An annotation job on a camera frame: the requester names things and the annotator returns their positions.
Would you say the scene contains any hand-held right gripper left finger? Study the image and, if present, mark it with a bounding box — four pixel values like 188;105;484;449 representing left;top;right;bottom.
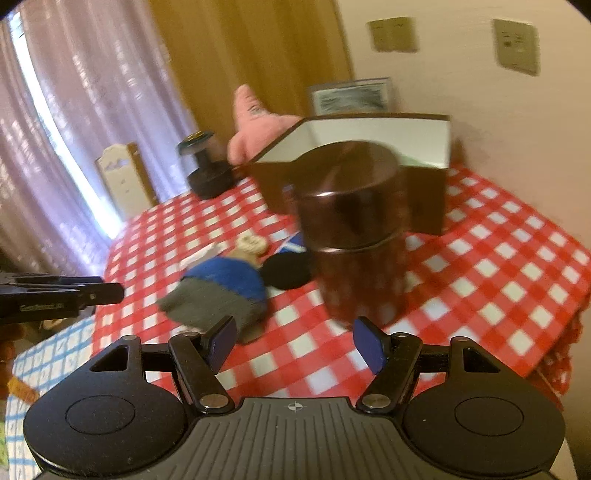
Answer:
90;316;238;414

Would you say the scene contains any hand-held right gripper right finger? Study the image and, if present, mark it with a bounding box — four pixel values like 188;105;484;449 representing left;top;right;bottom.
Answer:
353;317;503;413

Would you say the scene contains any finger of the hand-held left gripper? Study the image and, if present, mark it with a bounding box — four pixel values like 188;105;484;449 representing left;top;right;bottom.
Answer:
75;282;126;308

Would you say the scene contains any blue grey soft cloth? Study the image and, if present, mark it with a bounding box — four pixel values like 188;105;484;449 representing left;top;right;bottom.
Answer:
156;255;269;344

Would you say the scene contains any black round pad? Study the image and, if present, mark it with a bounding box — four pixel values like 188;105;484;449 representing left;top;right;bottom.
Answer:
261;252;315;290

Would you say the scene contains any beige plush toy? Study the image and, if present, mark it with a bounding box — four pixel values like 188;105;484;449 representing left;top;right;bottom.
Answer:
233;232;269;259

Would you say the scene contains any brown box with white inside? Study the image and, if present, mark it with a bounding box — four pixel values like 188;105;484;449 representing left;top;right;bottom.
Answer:
239;112;452;236

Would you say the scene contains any white soft strip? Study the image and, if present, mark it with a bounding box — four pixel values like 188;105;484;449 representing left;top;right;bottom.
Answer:
179;244;223;269

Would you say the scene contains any blue white checked cloth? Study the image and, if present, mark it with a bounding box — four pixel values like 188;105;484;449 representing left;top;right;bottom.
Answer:
0;318;99;480

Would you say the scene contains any cream wooden chair back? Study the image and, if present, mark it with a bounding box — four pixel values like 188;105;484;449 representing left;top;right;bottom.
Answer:
95;141;158;219

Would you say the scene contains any small blue white cloth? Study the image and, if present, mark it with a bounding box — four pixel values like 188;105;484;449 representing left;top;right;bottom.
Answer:
281;230;306;256

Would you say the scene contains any dark brown round canister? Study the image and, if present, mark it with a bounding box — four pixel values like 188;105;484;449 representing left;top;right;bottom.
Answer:
290;141;411;326

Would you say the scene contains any red white checkered tablecloth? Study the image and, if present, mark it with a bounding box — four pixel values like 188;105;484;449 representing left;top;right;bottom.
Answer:
91;161;591;398

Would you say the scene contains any black dumbbell-shaped object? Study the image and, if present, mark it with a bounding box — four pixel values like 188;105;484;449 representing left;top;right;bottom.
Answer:
177;131;235;200

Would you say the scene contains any lilac curtain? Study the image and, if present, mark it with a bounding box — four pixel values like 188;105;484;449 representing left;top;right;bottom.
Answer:
0;0;200;278

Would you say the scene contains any pink starfish plush toy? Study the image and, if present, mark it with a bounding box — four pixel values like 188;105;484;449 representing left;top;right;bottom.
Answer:
226;84;302;165

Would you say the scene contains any wooden door panel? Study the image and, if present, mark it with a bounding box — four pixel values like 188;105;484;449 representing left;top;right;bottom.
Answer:
147;0;356;155

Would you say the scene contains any clear picture frame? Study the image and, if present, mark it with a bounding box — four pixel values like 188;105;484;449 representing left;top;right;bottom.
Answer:
308;77;394;117

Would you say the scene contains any beige wall socket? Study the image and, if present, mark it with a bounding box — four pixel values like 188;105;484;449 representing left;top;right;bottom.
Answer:
368;19;394;52
392;17;419;51

